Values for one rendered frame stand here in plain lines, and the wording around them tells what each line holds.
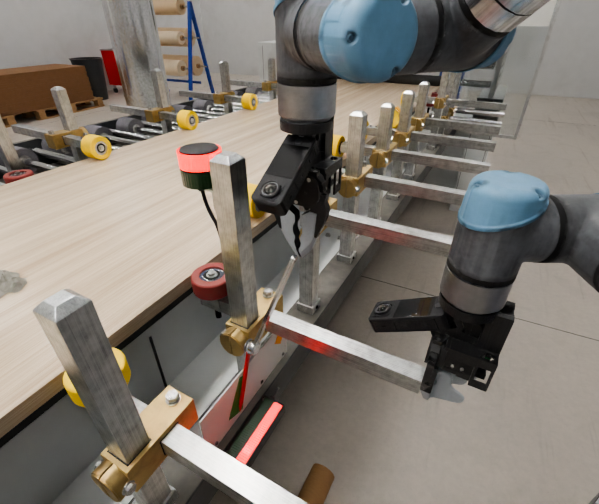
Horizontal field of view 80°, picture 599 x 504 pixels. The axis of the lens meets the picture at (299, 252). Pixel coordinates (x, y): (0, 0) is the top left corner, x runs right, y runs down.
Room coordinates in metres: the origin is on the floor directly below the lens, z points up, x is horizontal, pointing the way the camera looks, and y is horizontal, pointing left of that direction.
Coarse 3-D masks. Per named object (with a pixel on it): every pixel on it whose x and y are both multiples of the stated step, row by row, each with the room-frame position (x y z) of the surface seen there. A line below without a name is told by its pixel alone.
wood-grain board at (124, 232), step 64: (256, 128) 1.65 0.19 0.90; (0, 192) 0.95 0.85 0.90; (64, 192) 0.95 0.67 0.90; (128, 192) 0.95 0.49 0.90; (192, 192) 0.95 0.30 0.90; (0, 256) 0.62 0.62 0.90; (64, 256) 0.62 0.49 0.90; (128, 256) 0.62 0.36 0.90; (192, 256) 0.62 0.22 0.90; (0, 320) 0.43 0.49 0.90; (128, 320) 0.43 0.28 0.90; (0, 384) 0.31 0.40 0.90
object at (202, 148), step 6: (192, 144) 0.50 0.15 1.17; (198, 144) 0.50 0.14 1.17; (204, 144) 0.50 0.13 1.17; (210, 144) 0.50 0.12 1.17; (180, 150) 0.48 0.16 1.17; (186, 150) 0.48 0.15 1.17; (192, 150) 0.48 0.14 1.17; (198, 150) 0.48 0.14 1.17; (204, 150) 0.48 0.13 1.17; (210, 150) 0.48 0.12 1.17; (216, 150) 0.48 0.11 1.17; (204, 192) 0.49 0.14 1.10; (204, 198) 0.49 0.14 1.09; (210, 210) 0.49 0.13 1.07; (210, 216) 0.48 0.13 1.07; (216, 222) 0.48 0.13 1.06; (216, 228) 0.48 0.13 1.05
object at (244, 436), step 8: (264, 400) 0.42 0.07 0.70; (264, 408) 0.40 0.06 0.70; (256, 416) 0.39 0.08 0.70; (248, 424) 0.37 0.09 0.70; (256, 424) 0.37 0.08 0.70; (248, 432) 0.36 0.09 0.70; (240, 440) 0.34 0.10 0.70; (232, 448) 0.33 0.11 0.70; (240, 448) 0.33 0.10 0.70; (232, 456) 0.31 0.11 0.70
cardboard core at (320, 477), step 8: (320, 464) 0.61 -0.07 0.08; (312, 472) 0.59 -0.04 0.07; (320, 472) 0.58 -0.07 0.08; (328, 472) 0.58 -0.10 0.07; (312, 480) 0.56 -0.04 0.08; (320, 480) 0.56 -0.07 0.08; (328, 480) 0.56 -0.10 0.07; (304, 488) 0.54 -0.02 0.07; (312, 488) 0.53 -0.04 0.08; (320, 488) 0.54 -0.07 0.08; (328, 488) 0.55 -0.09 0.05; (304, 496) 0.51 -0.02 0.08; (312, 496) 0.51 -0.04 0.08; (320, 496) 0.52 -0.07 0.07
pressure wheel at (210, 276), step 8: (208, 264) 0.58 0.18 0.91; (216, 264) 0.58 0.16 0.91; (200, 272) 0.56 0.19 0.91; (208, 272) 0.55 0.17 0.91; (216, 272) 0.56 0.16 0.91; (192, 280) 0.53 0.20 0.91; (200, 280) 0.53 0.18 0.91; (208, 280) 0.53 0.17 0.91; (216, 280) 0.53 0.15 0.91; (224, 280) 0.53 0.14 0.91; (192, 288) 0.53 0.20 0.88; (200, 288) 0.51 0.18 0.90; (208, 288) 0.51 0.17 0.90; (216, 288) 0.51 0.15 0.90; (224, 288) 0.52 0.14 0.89; (200, 296) 0.51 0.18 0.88; (208, 296) 0.51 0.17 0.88; (216, 296) 0.51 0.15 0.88; (224, 296) 0.52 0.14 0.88; (216, 312) 0.54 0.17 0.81
